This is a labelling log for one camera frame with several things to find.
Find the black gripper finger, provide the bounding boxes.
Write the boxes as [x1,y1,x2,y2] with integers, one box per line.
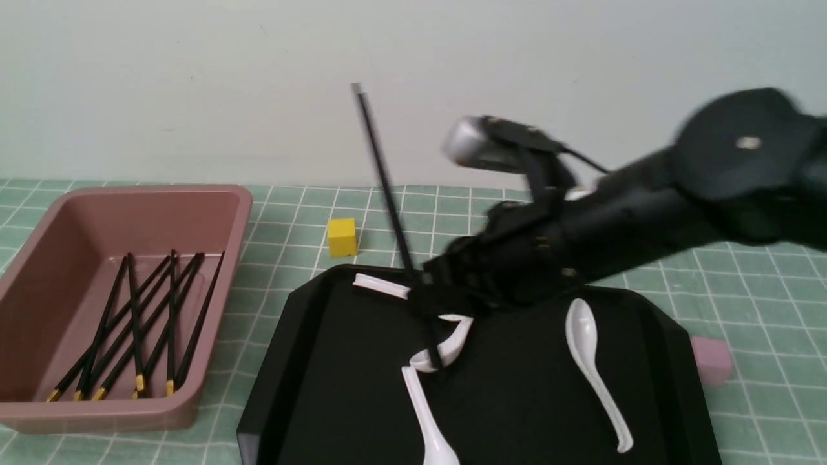
[407,282,459,318]

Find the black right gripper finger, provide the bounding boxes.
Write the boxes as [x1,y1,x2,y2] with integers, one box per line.
[446,289,511,318]

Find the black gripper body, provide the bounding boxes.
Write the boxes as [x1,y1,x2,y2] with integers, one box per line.
[423,149,582,305]

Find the black chopstick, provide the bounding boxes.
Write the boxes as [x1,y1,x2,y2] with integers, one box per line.
[127,253,145,399]
[351,82,445,371]
[168,251,225,395]
[45,271,131,402]
[165,249,178,397]
[90,253,204,401]
[72,256,128,402]

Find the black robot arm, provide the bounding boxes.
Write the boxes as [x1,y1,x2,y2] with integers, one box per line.
[408,88,825,316]

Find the white spoon middle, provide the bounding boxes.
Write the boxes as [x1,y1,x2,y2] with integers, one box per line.
[410,314,474,373]

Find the white spoon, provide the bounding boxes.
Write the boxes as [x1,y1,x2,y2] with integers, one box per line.
[410,314,474,373]
[353,273,410,298]
[565,298,634,454]
[401,366,460,464]

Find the white spoon top left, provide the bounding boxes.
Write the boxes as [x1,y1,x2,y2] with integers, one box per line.
[353,273,410,298]

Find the white spoon right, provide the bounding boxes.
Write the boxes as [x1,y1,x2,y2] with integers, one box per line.
[565,298,634,454]

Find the yellow cube block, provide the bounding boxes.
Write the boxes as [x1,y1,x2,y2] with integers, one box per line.
[327,218,358,258]

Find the black plastic tray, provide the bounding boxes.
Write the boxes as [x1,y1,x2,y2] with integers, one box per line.
[236,264,722,464]

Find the white spoon bottom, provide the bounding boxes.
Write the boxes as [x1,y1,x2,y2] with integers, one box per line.
[401,366,460,464]

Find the pink cube block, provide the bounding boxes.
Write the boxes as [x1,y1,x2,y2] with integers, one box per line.
[690,336,733,388]

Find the black chopstick in bin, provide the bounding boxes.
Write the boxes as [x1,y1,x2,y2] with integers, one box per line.
[168,251,225,395]
[127,253,145,399]
[165,249,178,397]
[45,271,131,402]
[90,253,204,401]
[72,256,128,402]

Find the green checkered tablecloth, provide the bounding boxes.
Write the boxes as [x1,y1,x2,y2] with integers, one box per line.
[1,185,826,464]

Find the pink plastic bin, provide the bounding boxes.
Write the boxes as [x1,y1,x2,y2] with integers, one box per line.
[1,185,252,435]

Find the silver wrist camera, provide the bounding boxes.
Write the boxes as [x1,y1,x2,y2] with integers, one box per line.
[442,115,567,174]

